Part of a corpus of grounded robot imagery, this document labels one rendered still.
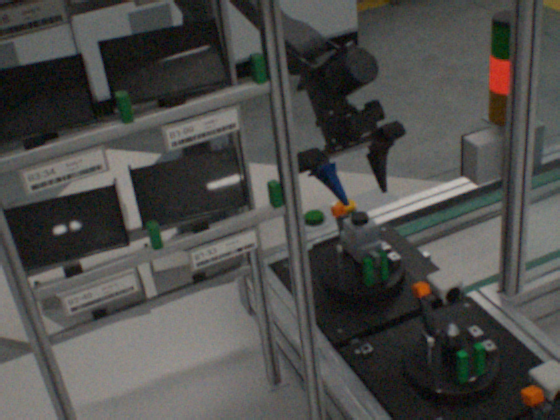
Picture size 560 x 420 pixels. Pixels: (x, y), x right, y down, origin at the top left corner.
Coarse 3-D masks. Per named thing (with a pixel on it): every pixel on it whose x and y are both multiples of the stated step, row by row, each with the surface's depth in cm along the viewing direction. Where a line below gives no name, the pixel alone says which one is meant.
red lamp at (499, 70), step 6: (492, 60) 113; (492, 66) 113; (498, 66) 112; (504, 66) 112; (492, 72) 114; (498, 72) 113; (504, 72) 112; (492, 78) 114; (498, 78) 113; (504, 78) 113; (492, 84) 115; (498, 84) 114; (504, 84) 113; (492, 90) 115; (498, 90) 114; (504, 90) 114
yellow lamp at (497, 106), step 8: (496, 96) 115; (504, 96) 114; (488, 104) 118; (496, 104) 116; (504, 104) 115; (488, 112) 118; (496, 112) 116; (504, 112) 116; (496, 120) 117; (504, 120) 116
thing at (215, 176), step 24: (144, 168) 95; (168, 168) 96; (192, 168) 96; (216, 168) 97; (240, 168) 97; (144, 192) 96; (168, 192) 96; (192, 192) 97; (216, 192) 97; (240, 192) 98; (144, 216) 96; (168, 216) 96; (192, 216) 97
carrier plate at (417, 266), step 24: (336, 240) 147; (384, 240) 146; (288, 264) 143; (312, 264) 142; (408, 264) 139; (432, 264) 138; (288, 288) 138; (312, 288) 136; (408, 288) 134; (336, 312) 131; (360, 312) 130; (384, 312) 129; (408, 312) 129; (336, 336) 126; (360, 336) 127
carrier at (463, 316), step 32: (416, 320) 127; (448, 320) 126; (480, 320) 125; (352, 352) 123; (384, 352) 122; (416, 352) 118; (448, 352) 114; (480, 352) 111; (512, 352) 119; (384, 384) 116; (416, 384) 114; (448, 384) 113; (480, 384) 112; (512, 384) 114; (544, 384) 111; (416, 416) 111; (448, 416) 110; (480, 416) 110; (512, 416) 109
